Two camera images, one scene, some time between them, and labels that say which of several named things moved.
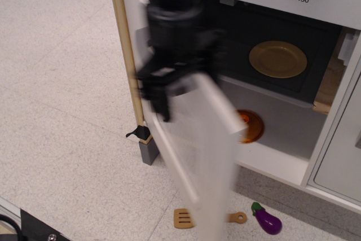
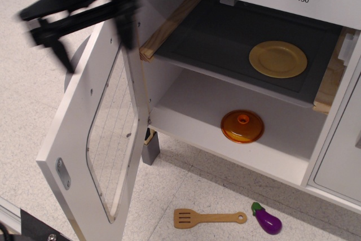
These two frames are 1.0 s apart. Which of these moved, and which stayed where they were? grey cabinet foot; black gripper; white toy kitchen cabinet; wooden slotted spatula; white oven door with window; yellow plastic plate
Moved: black gripper; white oven door with window
Stayed: grey cabinet foot; white toy kitchen cabinet; yellow plastic plate; wooden slotted spatula
